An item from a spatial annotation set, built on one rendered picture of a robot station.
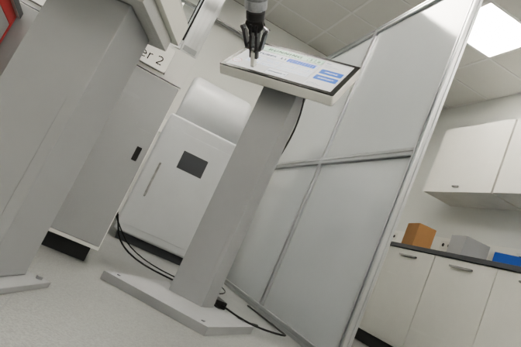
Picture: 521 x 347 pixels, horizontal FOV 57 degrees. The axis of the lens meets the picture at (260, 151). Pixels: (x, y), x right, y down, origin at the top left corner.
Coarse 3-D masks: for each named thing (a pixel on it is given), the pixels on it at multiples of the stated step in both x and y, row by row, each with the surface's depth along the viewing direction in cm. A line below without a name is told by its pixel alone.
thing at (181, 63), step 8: (24, 0) 184; (32, 8) 187; (40, 8) 186; (176, 48) 204; (176, 56) 204; (184, 56) 205; (136, 64) 199; (144, 64) 199; (176, 64) 204; (184, 64) 205; (192, 64) 206; (152, 72) 200; (168, 72) 203; (176, 72) 204; (184, 72) 205; (168, 80) 202; (176, 80) 204; (184, 80) 205
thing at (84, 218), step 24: (24, 24) 184; (0, 48) 180; (0, 72) 180; (144, 72) 199; (120, 96) 195; (144, 96) 199; (168, 96) 202; (120, 120) 195; (144, 120) 198; (96, 144) 191; (120, 144) 194; (144, 144) 198; (96, 168) 191; (120, 168) 194; (72, 192) 187; (96, 192) 190; (120, 192) 194; (72, 216) 187; (96, 216) 190; (48, 240) 187; (72, 240) 187; (96, 240) 190
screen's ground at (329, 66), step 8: (240, 56) 210; (248, 56) 211; (264, 56) 212; (272, 56) 212; (280, 56) 212; (240, 64) 203; (248, 64) 203; (328, 64) 207; (336, 64) 207; (264, 72) 198; (336, 72) 201; (344, 72) 201; (296, 80) 193; (304, 80) 194; (312, 80) 194; (320, 88) 188; (328, 88) 188
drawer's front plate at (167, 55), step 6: (150, 48) 199; (156, 48) 199; (168, 48) 201; (144, 54) 198; (150, 54) 198; (156, 54) 199; (162, 54) 200; (168, 54) 201; (144, 60) 198; (150, 60) 198; (156, 60) 199; (168, 60) 201; (150, 66) 199; (156, 66) 199; (162, 66) 200; (162, 72) 200
